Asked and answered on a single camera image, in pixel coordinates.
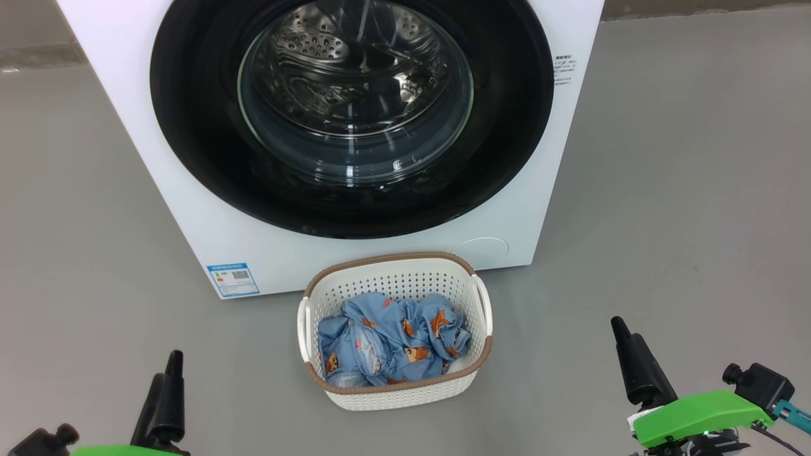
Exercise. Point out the white front-load washing machine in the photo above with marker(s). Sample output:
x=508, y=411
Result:
x=158, y=209

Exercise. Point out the small printed text label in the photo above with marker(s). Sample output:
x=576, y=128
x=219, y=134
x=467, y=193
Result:
x=562, y=69

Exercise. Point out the round white filter cover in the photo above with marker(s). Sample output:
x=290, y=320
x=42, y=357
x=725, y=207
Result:
x=481, y=253

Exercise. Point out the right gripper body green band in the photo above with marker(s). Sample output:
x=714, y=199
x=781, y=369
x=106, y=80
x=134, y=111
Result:
x=690, y=418

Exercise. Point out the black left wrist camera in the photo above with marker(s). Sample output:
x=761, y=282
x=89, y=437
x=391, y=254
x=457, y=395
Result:
x=41, y=442

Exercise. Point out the blue energy label sticker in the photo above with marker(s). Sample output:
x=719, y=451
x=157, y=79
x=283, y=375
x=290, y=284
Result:
x=233, y=280

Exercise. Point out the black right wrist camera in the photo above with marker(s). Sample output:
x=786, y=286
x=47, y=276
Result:
x=760, y=383

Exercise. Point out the round black glass washer door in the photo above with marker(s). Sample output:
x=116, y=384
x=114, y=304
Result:
x=190, y=95

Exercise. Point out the blue bear print garment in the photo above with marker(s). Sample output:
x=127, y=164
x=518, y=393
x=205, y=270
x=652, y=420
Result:
x=348, y=354
x=418, y=329

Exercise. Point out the washing machine drum with laundry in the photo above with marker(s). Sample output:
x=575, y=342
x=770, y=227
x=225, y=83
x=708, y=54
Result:
x=304, y=44

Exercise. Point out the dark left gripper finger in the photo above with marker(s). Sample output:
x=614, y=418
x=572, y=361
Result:
x=151, y=418
x=175, y=405

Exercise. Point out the cream laundry basket brown rim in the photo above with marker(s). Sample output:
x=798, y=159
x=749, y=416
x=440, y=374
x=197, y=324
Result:
x=393, y=392

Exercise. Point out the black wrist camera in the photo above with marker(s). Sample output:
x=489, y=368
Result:
x=41, y=442
x=760, y=383

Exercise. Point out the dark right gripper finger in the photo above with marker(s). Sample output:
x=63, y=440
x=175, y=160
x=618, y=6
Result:
x=656, y=383
x=632, y=373

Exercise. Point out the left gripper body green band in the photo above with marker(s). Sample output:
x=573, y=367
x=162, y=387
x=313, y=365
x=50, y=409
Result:
x=114, y=451

